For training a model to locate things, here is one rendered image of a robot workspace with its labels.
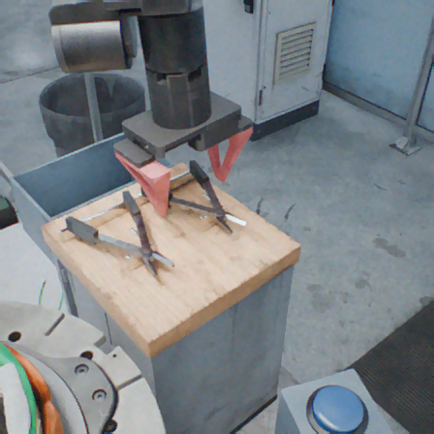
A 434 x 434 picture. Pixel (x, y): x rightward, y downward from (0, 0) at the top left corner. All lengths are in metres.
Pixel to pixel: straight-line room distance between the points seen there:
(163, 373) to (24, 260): 0.53
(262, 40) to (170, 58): 2.07
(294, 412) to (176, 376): 0.13
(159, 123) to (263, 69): 2.10
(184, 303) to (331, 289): 1.54
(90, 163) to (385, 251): 1.64
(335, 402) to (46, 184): 0.44
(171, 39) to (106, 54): 0.06
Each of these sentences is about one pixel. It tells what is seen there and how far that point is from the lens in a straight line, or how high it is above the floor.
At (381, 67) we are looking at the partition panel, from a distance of 2.84.
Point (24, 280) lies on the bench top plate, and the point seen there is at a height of 0.78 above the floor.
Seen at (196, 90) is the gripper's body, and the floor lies 1.22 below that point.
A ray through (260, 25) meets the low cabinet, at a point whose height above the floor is 0.60.
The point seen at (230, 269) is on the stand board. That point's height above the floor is 1.07.
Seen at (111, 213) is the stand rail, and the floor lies 1.07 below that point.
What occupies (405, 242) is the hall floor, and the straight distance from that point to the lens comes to 2.27.
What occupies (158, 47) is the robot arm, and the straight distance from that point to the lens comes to 0.47.
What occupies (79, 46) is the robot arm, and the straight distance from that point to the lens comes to 0.47.
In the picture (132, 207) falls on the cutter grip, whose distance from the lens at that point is 0.54.
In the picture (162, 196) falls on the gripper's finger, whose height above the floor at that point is 1.12.
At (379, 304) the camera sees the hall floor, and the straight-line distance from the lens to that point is 1.99.
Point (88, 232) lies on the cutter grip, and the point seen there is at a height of 1.09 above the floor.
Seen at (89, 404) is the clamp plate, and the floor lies 1.10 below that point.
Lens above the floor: 1.43
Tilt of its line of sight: 39 degrees down
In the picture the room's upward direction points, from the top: straight up
